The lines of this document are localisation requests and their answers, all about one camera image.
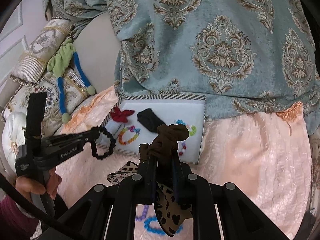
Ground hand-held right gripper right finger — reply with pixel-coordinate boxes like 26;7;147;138
171;151;283;240

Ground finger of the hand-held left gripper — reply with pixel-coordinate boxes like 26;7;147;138
49;138;95;153
48;127;104;143

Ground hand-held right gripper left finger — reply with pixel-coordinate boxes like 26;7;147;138
56;144;160;240

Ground black scrunchie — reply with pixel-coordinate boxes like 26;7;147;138
91;126;117;160

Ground multicoloured round bead bracelet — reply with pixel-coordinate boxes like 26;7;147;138
177;139;188;157

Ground leopard print scrunchie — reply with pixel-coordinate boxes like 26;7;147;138
107;161;194;237

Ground purple bead bracelet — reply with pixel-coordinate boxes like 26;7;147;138
136;204;148;222

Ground red bow hair clip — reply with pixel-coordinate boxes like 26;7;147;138
110;106;136;124

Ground rainbow bead bracelet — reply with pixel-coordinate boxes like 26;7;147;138
117;126;141;146

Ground blue bead bracelet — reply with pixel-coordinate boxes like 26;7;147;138
144;216;183;235

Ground black-white striped cardboard box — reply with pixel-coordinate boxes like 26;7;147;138
101;94;207;165

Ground brown scrunchie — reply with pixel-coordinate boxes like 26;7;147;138
139;123;190;167

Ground green and white bracelet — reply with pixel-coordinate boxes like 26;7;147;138
174;119;197;137

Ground black knit headband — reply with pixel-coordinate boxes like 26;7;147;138
137;108;163;133

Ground person's left forearm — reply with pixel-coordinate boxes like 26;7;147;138
0;194;38;240

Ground person's left hand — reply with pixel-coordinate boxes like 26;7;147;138
15;171;63;200

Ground white fringed pillow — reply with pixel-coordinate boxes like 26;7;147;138
2;110;28;173

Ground ornate floral square cushion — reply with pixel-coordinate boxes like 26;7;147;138
2;69;89;137

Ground pink textured blanket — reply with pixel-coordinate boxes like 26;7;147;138
54;85;314;240

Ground green plush toy blue legs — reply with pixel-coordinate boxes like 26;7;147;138
47;38;97;124

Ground beige padded headboard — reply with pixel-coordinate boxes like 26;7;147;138
72;12;123;93

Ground ornate bolster cushion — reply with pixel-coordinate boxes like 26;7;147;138
11;18;76;85

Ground beige damask cushion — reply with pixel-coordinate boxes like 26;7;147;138
308;131;320;207

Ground teal damask blanket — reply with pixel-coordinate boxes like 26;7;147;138
45;0;320;135

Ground black cable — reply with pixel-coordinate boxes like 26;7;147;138
0;172;84;238

